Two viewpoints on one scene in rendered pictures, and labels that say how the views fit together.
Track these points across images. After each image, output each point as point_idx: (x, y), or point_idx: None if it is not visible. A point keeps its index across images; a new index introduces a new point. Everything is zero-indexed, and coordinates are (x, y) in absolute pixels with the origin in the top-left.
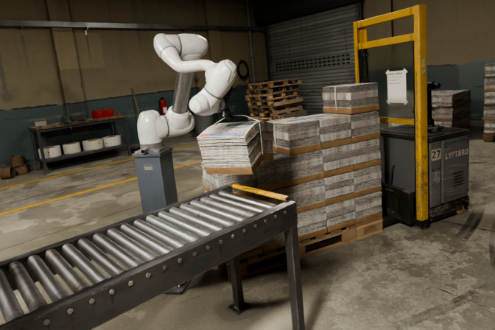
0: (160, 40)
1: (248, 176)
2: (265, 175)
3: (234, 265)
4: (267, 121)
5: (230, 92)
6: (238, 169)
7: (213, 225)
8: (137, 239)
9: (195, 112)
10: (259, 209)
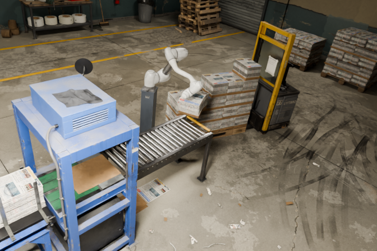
0: (169, 53)
1: None
2: None
3: None
4: (203, 76)
5: None
6: (192, 115)
7: (183, 140)
8: (156, 141)
9: (183, 98)
10: (199, 134)
